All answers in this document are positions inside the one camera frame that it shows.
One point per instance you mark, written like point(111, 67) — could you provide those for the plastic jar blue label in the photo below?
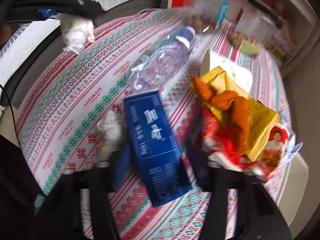
point(205, 16)

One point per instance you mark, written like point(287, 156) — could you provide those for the white curved shelf unit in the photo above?
point(303, 26)

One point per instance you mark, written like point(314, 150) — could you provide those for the blue cardboard box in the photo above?
point(155, 147)

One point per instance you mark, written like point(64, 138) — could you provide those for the white plastic trash bin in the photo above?
point(293, 189)

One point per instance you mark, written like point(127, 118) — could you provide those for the yellow snack wrapper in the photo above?
point(261, 118)

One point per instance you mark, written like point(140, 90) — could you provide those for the clear plastic water bottle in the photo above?
point(163, 60)

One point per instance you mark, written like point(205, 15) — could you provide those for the white tissue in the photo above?
point(113, 135)

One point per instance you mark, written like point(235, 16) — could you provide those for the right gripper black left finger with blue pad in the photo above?
point(59, 217)

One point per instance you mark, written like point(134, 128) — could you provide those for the orange peel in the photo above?
point(231, 101)

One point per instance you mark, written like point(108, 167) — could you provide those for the white paper cup leaf print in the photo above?
point(240, 75)

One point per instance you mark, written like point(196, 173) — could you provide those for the red noodle package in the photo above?
point(268, 148)

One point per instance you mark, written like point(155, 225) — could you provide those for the plastic jar with nuts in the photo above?
point(250, 33)

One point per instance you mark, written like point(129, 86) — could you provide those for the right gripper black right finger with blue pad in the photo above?
point(257, 216)

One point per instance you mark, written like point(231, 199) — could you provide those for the white tissue ball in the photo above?
point(76, 32)

